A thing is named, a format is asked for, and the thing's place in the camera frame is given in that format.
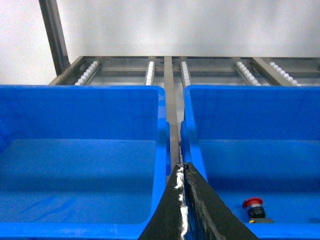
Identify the blue plastic bin left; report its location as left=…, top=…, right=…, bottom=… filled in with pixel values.
left=0, top=85, right=171, bottom=240

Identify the blue plastic bin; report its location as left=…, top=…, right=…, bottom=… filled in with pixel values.
left=0, top=85, right=171, bottom=240
left=181, top=85, right=320, bottom=240

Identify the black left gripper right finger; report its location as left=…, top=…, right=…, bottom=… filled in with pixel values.
left=184, top=162, right=258, bottom=240

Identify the blue plastic bin middle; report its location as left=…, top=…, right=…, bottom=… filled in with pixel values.
left=181, top=85, right=320, bottom=240

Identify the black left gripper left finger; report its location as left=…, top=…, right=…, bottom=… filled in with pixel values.
left=139, top=164, right=187, bottom=240

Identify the red mushroom push button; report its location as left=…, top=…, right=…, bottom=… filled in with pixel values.
left=242, top=196, right=273, bottom=224

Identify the metal roller rack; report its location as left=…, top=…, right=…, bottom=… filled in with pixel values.
left=38, top=0, right=320, bottom=148

